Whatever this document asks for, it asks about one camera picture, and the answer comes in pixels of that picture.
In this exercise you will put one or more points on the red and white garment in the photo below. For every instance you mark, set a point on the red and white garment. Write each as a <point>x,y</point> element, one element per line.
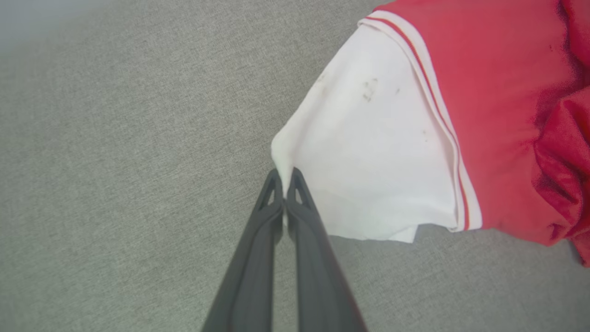
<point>484,115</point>

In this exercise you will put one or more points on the grey fabric sofa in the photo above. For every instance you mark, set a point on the grey fabric sofa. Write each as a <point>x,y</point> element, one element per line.
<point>129,161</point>

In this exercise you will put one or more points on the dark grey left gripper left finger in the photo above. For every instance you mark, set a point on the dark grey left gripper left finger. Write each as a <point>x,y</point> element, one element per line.
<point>251,267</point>

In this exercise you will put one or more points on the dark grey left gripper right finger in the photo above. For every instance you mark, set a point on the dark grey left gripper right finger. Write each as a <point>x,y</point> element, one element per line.
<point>318,272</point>

